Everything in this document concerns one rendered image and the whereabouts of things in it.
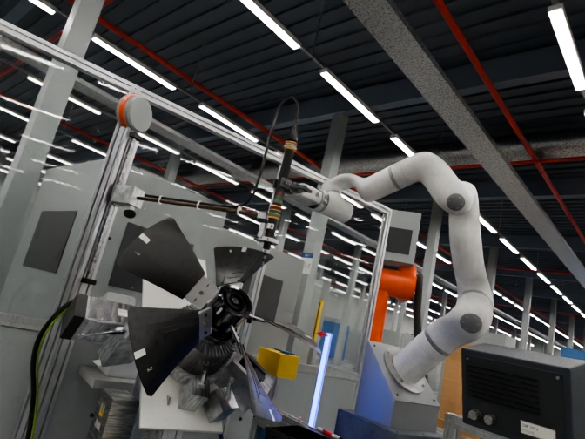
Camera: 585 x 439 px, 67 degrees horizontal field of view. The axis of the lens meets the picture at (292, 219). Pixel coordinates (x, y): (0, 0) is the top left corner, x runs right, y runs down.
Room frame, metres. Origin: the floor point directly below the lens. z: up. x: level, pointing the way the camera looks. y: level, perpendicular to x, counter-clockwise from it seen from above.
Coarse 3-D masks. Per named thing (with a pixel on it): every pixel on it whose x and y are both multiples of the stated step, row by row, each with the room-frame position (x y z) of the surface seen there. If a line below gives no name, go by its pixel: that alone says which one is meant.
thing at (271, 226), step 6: (294, 126) 1.47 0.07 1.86; (294, 132) 1.46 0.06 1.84; (288, 138) 1.46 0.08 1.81; (294, 138) 1.46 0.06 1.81; (270, 222) 1.46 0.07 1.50; (276, 222) 1.47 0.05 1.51; (270, 228) 1.46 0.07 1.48; (276, 228) 1.47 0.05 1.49; (270, 234) 1.46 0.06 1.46; (264, 246) 1.47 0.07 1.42; (270, 246) 1.47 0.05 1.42
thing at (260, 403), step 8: (240, 344) 1.33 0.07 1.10; (248, 360) 1.33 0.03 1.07; (248, 368) 1.29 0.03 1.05; (248, 376) 1.26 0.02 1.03; (256, 376) 1.32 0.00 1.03; (256, 384) 1.29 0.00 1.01; (256, 392) 1.26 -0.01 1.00; (264, 392) 1.33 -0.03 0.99; (256, 400) 1.24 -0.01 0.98; (264, 400) 1.29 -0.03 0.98; (256, 408) 1.22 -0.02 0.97; (264, 408) 1.27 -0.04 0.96; (264, 416) 1.24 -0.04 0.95; (280, 416) 1.39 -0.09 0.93
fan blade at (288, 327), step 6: (264, 318) 1.47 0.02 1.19; (276, 324) 1.48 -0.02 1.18; (282, 324) 1.61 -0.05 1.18; (288, 324) 1.66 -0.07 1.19; (288, 330) 1.50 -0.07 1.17; (294, 330) 1.56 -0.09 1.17; (300, 330) 1.64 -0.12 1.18; (300, 336) 1.52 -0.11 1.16; (306, 336) 1.59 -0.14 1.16; (306, 342) 1.50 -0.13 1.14; (312, 342) 1.55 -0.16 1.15; (318, 348) 1.53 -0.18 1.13
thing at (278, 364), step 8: (264, 352) 1.93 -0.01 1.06; (272, 352) 1.88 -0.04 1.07; (280, 352) 1.88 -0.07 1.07; (264, 360) 1.92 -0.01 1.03; (272, 360) 1.87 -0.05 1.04; (280, 360) 1.83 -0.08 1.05; (288, 360) 1.85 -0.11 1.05; (296, 360) 1.88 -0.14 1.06; (264, 368) 1.90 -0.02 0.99; (272, 368) 1.86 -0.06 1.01; (280, 368) 1.84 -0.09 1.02; (288, 368) 1.86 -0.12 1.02; (296, 368) 1.88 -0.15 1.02; (280, 376) 1.84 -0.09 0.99; (288, 376) 1.86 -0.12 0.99
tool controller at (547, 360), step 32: (480, 352) 1.12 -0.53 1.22; (512, 352) 1.10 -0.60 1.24; (480, 384) 1.13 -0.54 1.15; (512, 384) 1.06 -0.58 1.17; (544, 384) 1.00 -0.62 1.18; (576, 384) 0.97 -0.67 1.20; (480, 416) 1.14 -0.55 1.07; (512, 416) 1.07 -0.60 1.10; (544, 416) 1.01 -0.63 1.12; (576, 416) 0.98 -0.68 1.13
